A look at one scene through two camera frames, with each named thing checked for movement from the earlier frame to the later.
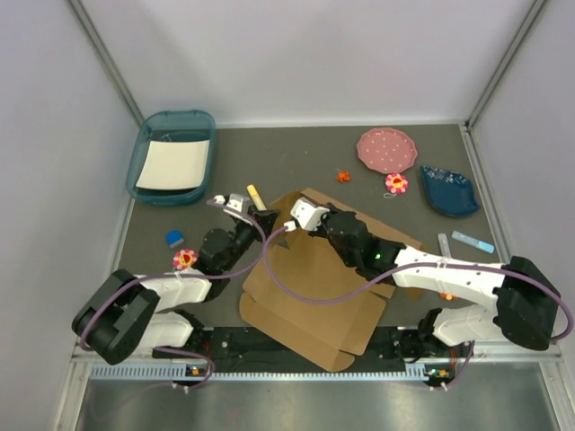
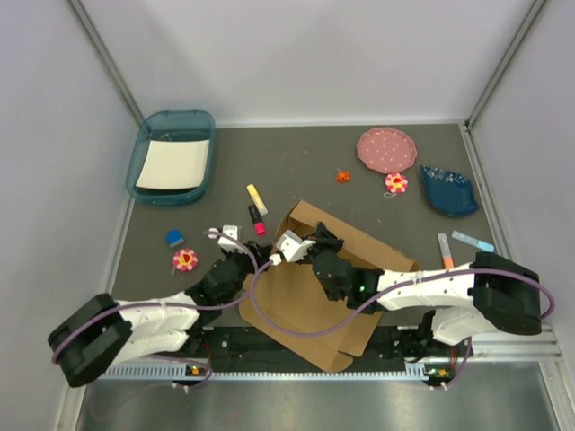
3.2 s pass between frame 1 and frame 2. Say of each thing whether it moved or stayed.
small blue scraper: stayed
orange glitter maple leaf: stayed
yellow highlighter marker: stayed
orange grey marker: stayed
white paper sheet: stayed
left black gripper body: moved
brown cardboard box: moved
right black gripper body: moved
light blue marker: stayed
